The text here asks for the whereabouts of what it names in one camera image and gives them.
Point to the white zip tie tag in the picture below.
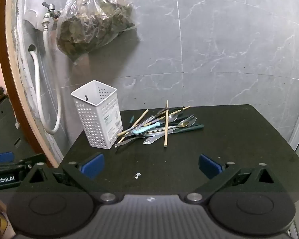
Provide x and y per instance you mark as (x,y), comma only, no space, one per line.
(17,124)

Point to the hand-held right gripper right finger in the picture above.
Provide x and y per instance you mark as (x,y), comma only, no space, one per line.
(210,166)

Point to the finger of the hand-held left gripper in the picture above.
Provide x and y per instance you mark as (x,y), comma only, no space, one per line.
(27,163)
(1,157)

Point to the metal wall tap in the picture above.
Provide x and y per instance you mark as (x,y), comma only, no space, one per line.
(49,11)

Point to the dark grey cabinet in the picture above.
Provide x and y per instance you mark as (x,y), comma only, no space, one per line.
(5,134)

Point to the white perforated utensil basket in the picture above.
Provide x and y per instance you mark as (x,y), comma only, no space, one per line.
(99,127)

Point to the small white scrap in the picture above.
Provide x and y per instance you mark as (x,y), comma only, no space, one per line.
(137,175)

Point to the silver spoon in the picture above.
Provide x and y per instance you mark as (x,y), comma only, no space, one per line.
(173,118)

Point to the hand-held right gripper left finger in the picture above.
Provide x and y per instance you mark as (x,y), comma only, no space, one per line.
(93,166)

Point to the black fork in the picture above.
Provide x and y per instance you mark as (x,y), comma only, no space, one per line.
(191,119)

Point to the clear bag of dried leaves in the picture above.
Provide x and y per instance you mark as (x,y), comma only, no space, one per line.
(89,27)

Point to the silver table knife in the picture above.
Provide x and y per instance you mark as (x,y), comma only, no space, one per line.
(125,143)

